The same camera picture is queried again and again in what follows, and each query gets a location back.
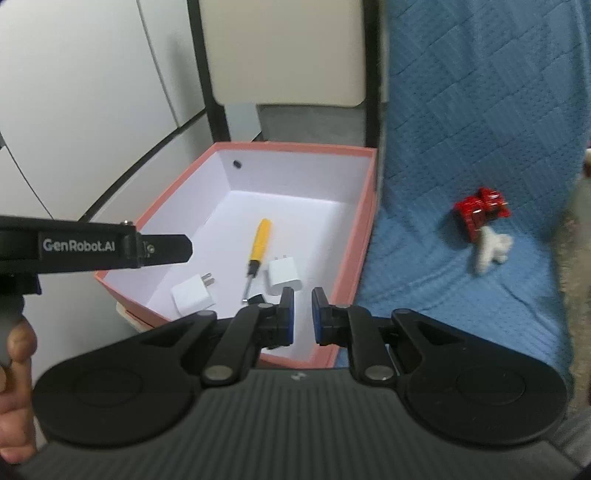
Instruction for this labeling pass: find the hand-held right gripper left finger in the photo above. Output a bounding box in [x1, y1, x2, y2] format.
[139, 286, 296, 389]

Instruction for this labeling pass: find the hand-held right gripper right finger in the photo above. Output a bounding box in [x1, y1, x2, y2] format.
[311, 286, 465, 385]

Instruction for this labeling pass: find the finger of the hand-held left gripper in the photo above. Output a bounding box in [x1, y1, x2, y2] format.
[139, 233, 194, 267]

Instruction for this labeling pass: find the white power adapter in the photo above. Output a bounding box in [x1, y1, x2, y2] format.
[170, 272, 217, 320]
[266, 252, 304, 299]

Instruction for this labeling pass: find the yellow screwdriver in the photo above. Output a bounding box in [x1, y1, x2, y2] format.
[242, 218, 273, 305]

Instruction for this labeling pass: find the pink cardboard box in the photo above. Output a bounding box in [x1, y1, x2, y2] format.
[94, 141, 380, 370]

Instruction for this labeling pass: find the person's left hand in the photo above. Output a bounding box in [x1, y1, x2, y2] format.
[0, 318, 38, 465]

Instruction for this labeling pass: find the white plush toy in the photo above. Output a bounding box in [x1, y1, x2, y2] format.
[471, 226, 515, 276]

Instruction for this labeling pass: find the red toy car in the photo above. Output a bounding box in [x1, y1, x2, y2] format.
[452, 186, 513, 241]

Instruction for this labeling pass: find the beige folding chair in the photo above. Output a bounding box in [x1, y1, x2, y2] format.
[187, 0, 389, 149]

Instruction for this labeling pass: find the blue quilted chair cushion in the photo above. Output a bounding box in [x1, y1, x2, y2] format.
[358, 0, 588, 385]

